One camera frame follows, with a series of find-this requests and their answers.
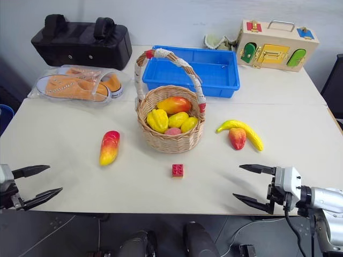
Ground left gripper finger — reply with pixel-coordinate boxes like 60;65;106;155
11;164;51;180
20;187;64;211

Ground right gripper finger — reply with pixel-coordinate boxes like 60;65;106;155
232;193;275;215
238;163;277;176

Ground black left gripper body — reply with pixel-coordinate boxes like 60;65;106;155
0;184;24;211

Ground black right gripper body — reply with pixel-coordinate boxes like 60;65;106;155
266;175;294;215

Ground small red orange fruit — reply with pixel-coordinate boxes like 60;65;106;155
228;127;247;151

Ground wicker basket with handle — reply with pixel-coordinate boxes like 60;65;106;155
134;48;207;154

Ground yellow banana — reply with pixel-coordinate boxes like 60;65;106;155
215;119;265;152

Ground small black floor box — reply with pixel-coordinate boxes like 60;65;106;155
238;244;257;257

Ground blue container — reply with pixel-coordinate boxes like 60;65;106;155
0;103;15;136

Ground dark rounded shape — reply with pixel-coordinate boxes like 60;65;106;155
117;230;159;257
182;221;221;257

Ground red toy building brick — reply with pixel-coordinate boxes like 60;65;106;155
171;163;185;179

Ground yellow lemon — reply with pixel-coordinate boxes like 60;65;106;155
168;111;190;129
180;116;199;134

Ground long red yellow mango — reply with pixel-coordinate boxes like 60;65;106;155
99;130;121;167

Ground orange canvas sneaker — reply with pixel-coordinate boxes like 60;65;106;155
35;74;125;102
57;67;120;89

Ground pink peach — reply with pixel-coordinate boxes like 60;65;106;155
163;127;183;136

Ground blue plastic bin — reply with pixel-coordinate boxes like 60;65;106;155
141;45;241;99

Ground large orange red mango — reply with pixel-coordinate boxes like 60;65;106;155
156;96;193;115

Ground black chair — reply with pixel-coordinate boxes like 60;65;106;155
320;53;343;120

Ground yellow bell pepper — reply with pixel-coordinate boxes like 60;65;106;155
146;108;170;134

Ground wooden lock box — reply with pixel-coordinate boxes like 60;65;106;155
235;19;320;73

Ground orange shoes in plastic bag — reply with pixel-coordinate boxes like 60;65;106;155
27;64;132;107

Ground green beige cloth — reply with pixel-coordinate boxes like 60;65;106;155
204;34;240;52

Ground black fabric bag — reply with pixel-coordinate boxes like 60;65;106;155
30;14;133;71

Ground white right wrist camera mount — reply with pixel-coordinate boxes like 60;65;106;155
274;166;303;207

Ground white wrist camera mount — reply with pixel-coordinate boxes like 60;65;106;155
274;166;303;207
0;163;14;192

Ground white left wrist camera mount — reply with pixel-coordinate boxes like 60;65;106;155
0;163;14;192

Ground white floor cable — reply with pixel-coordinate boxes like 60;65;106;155
25;214;76;257
227;217;285;257

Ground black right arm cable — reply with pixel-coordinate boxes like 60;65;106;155
282;199;308;257

